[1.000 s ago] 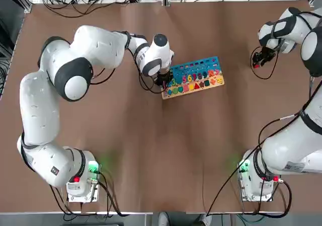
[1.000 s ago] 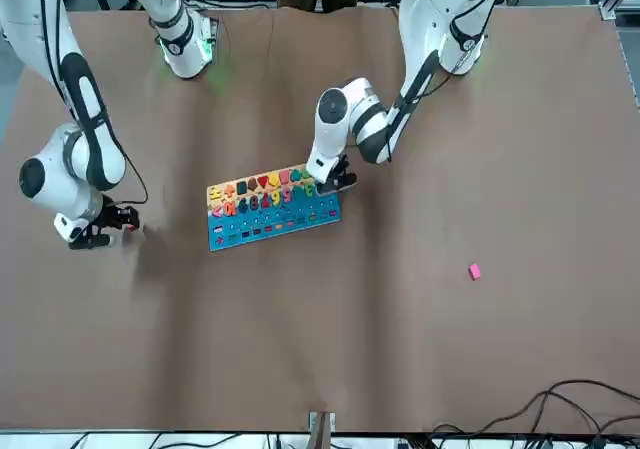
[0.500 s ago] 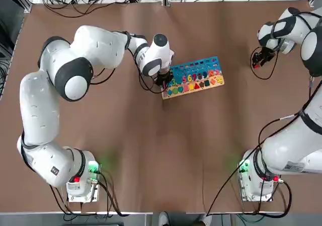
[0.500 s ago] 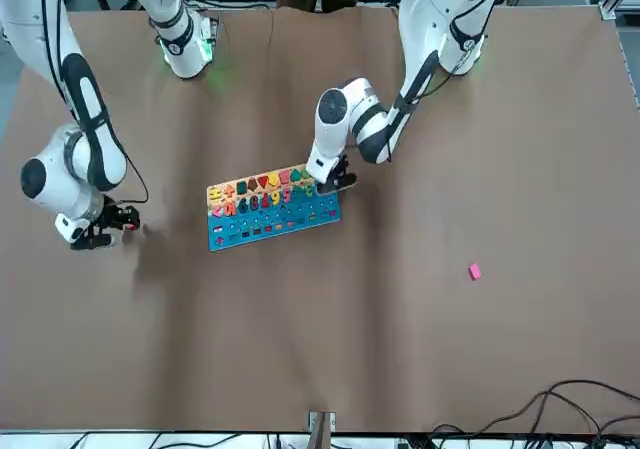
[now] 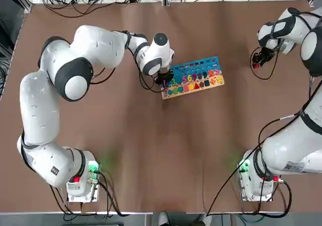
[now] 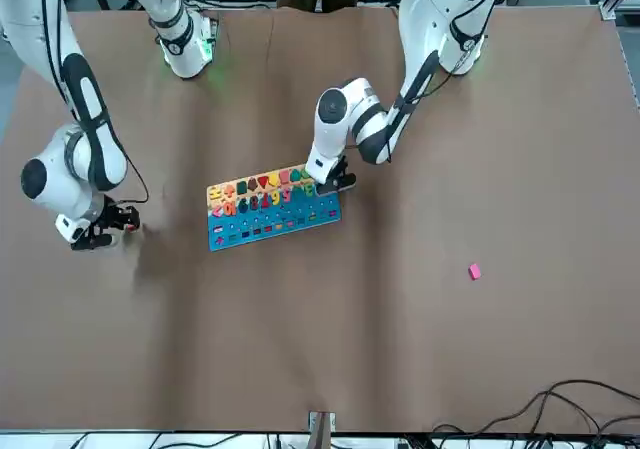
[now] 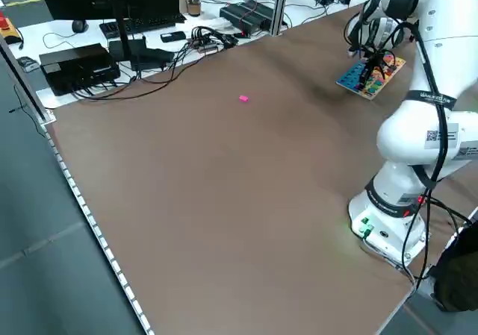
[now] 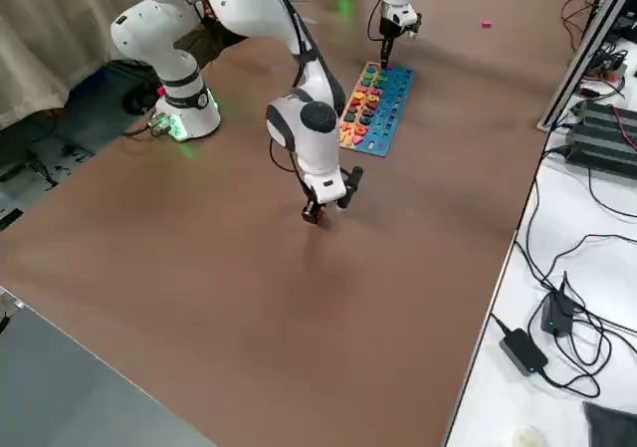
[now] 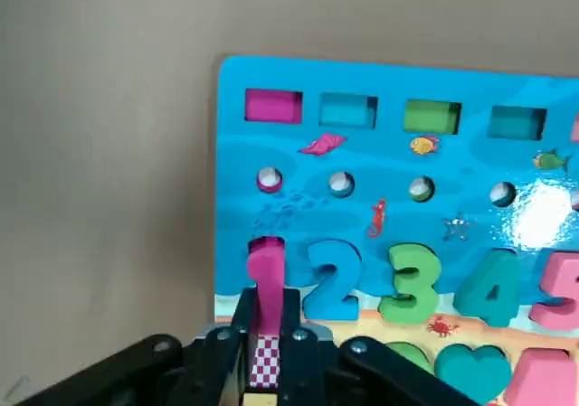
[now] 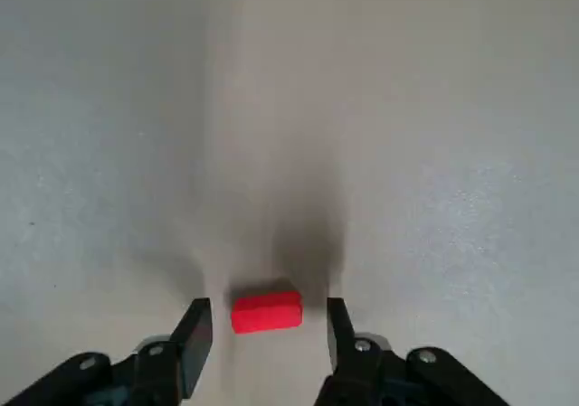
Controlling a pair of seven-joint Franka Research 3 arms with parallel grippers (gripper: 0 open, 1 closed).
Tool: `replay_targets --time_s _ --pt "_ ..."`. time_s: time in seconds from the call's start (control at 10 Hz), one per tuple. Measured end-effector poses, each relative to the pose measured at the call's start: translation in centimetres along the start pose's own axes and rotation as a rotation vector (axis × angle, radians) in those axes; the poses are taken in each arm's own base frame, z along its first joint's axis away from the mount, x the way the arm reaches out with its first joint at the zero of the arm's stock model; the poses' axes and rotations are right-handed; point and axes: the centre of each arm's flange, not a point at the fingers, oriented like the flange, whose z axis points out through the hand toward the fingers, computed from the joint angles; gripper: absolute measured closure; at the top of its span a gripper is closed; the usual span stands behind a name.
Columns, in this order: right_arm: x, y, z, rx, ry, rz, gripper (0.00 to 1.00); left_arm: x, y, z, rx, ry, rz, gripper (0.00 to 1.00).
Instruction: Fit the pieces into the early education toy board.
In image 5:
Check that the colourful wooden toy board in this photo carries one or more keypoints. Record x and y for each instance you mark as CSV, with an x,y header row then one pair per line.
x,y
201,65

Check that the orange number ten piece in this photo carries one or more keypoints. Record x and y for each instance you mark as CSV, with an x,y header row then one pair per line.
x,y
212,73

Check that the teal circle piece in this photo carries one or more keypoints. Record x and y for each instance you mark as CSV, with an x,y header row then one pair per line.
x,y
170,92

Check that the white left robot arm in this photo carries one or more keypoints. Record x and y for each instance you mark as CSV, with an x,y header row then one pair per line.
x,y
37,115

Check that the small red block piece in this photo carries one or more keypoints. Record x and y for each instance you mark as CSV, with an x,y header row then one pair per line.
x,y
256,66

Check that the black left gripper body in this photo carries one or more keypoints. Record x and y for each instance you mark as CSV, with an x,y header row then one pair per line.
x,y
164,76

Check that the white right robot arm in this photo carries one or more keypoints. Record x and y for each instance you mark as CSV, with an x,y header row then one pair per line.
x,y
289,148

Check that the magenta number one piece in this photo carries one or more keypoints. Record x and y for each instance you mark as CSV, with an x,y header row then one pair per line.
x,y
164,84

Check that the blue number nine piece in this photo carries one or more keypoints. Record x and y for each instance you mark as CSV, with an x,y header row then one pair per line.
x,y
205,74

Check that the pink square piece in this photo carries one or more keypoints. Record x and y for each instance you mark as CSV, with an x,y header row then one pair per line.
x,y
186,87

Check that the dark blue square piece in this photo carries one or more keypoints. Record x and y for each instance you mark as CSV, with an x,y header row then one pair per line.
x,y
207,82

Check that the blue heart piece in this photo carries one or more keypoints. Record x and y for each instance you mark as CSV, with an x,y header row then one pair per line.
x,y
180,89

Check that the yellow equals sign piece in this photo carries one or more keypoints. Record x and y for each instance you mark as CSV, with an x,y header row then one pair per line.
x,y
220,78

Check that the pink greater-than sign piece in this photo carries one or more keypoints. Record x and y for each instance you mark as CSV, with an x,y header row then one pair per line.
x,y
218,72

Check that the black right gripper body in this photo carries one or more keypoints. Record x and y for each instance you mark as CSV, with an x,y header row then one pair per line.
x,y
268,53

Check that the red triangle piece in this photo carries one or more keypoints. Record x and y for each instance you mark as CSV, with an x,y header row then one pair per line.
x,y
197,85

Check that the orange plus sign piece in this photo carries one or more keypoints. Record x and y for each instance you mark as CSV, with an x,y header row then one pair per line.
x,y
213,81

